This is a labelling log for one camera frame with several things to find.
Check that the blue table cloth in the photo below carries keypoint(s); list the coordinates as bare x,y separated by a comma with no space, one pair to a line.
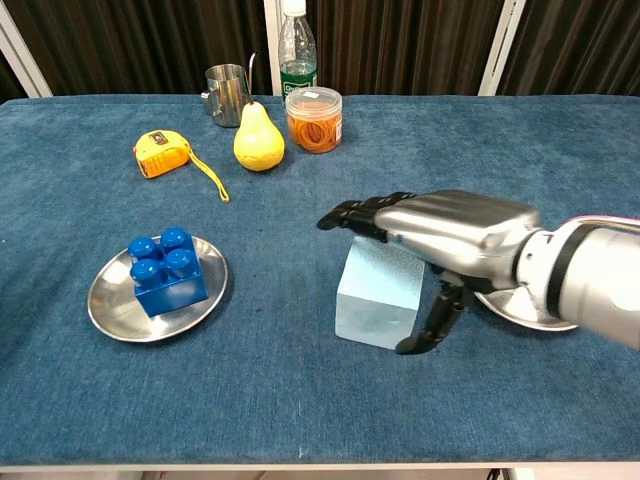
300,390

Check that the steel pitcher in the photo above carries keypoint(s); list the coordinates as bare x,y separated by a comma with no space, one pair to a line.
230,95

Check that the dark pleated curtain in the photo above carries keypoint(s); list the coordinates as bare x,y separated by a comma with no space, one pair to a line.
150,40

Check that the clear jar of rubber bands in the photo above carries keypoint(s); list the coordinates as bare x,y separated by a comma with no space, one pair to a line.
314,125

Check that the light blue foam cube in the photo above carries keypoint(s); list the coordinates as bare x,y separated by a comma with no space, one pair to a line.
375,300

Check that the yellow tape measure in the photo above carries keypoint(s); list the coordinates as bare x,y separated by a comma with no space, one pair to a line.
160,155

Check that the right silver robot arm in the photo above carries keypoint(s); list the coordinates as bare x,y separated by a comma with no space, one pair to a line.
600,280

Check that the round steel plate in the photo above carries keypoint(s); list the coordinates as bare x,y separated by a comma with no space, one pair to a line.
110,300
515,310

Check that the white frame post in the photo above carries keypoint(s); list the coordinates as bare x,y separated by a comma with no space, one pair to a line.
272,45
500,50
22,55

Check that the clear bottle with green label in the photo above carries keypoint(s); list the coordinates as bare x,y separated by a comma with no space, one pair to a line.
297,50

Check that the blue toy building block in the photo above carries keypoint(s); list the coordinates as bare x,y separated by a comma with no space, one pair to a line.
170,295

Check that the yellow pear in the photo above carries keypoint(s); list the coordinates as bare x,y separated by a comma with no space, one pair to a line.
257,145

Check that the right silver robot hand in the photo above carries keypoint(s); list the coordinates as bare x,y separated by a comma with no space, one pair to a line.
460,230

